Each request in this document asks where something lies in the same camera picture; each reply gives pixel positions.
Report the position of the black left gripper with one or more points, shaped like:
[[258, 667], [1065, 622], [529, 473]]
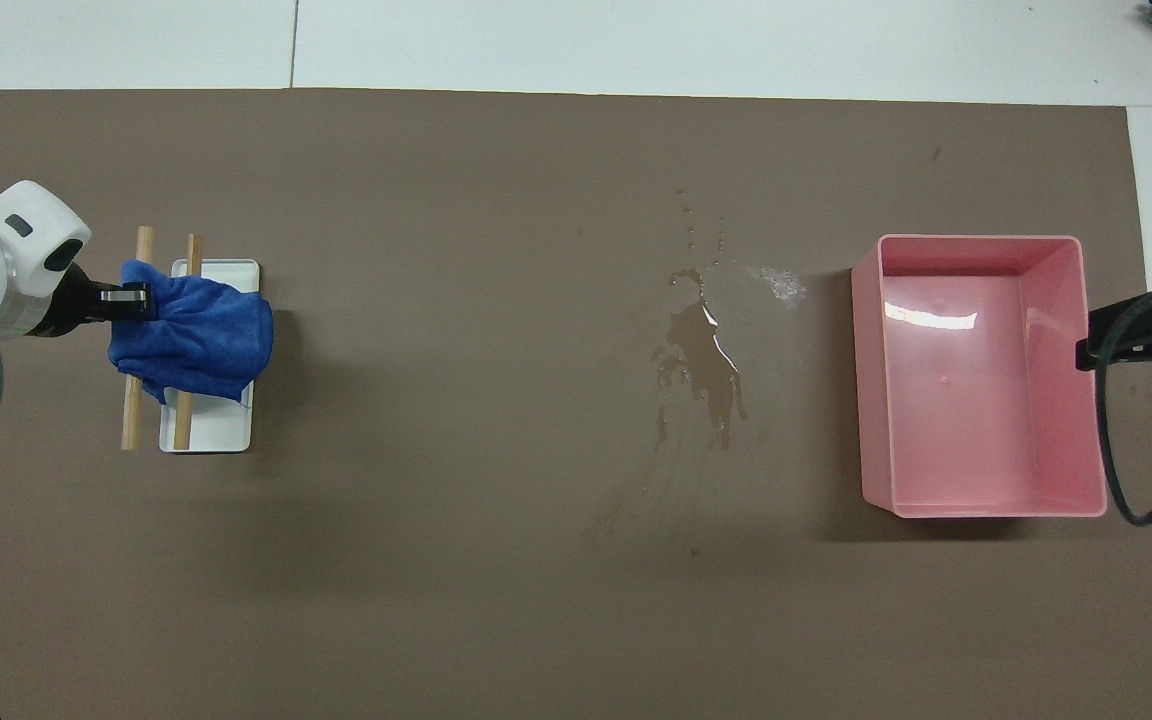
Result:
[[61, 305]]

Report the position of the blue microfibre towel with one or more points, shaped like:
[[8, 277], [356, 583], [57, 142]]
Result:
[[206, 340]]

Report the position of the pink plastic bin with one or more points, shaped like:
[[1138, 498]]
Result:
[[956, 420]]

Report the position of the brown table mat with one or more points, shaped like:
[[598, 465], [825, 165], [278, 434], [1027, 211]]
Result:
[[496, 620]]

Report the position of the spilled water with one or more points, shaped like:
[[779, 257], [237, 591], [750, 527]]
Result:
[[701, 350]]

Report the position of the white towel rack base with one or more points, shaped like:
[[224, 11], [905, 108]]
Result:
[[221, 430]]

